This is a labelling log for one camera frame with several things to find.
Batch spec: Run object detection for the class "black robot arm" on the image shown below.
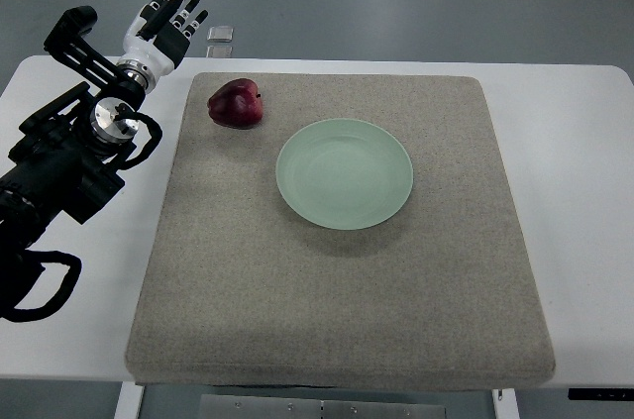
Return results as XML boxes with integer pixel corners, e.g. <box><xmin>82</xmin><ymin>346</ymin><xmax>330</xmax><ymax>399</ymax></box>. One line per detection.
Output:
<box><xmin>1</xmin><ymin>6</ymin><xmax>162</xmax><ymax>253</ymax></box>

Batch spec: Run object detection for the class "black table control panel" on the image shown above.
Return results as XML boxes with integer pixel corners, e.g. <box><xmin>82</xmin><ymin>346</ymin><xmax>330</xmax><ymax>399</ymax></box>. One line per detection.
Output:
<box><xmin>568</xmin><ymin>388</ymin><xmax>634</xmax><ymax>402</ymax></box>

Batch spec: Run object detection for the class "light green plate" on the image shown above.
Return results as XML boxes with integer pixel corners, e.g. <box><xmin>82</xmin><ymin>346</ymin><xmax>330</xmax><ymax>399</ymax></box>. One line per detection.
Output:
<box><xmin>275</xmin><ymin>118</ymin><xmax>414</xmax><ymax>231</ymax></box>

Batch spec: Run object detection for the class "beige fabric mat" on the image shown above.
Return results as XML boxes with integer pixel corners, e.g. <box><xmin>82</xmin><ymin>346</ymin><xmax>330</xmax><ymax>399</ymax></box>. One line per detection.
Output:
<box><xmin>125</xmin><ymin>72</ymin><xmax>556</xmax><ymax>391</ymax></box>

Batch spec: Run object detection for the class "metal plate under table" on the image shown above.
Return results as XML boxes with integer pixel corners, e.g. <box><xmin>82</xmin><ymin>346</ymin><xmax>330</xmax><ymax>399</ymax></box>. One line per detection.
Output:
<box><xmin>197</xmin><ymin>394</ymin><xmax>447</xmax><ymax>419</ymax></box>

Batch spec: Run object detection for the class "silver floor socket cover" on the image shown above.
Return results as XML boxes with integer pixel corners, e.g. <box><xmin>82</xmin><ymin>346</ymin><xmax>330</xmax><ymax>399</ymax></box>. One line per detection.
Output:
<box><xmin>206</xmin><ymin>25</ymin><xmax>234</xmax><ymax>58</ymax></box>

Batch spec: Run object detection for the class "red apple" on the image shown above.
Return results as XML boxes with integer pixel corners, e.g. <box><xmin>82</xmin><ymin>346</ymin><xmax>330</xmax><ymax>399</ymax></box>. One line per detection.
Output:
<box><xmin>207</xmin><ymin>78</ymin><xmax>264</xmax><ymax>129</ymax></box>

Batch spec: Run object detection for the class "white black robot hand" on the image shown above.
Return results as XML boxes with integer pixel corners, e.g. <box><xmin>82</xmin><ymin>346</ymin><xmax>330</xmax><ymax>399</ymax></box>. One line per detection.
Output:
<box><xmin>117</xmin><ymin>0</ymin><xmax>208</xmax><ymax>92</ymax></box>

